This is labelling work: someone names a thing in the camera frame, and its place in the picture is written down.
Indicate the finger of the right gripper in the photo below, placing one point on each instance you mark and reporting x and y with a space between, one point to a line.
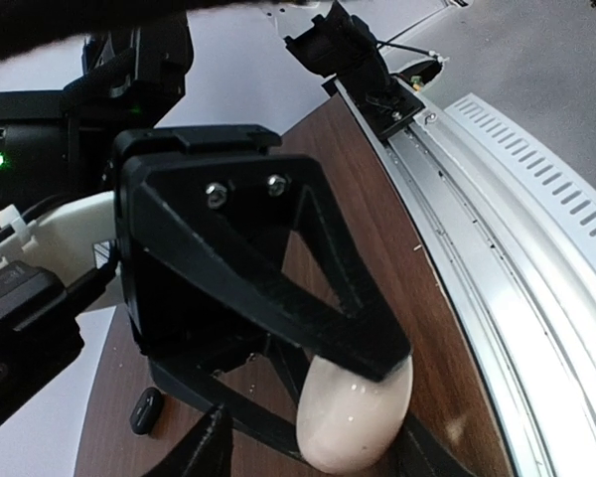
327 301
201 367

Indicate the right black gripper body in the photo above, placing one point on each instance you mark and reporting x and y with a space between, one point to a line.
197 232

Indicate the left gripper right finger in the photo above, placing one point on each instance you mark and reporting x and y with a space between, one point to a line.
417 453

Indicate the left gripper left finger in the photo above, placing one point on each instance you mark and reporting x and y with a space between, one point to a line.
205 451

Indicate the black earbud charging case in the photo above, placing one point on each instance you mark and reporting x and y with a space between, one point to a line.
146 411

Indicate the round white case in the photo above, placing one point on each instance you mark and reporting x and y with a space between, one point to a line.
346 423

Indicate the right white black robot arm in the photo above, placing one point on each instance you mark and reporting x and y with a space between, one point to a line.
58 143

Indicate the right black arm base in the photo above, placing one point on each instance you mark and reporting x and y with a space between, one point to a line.
342 45

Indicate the front aluminium rail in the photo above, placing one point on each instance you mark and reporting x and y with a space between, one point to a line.
511 230

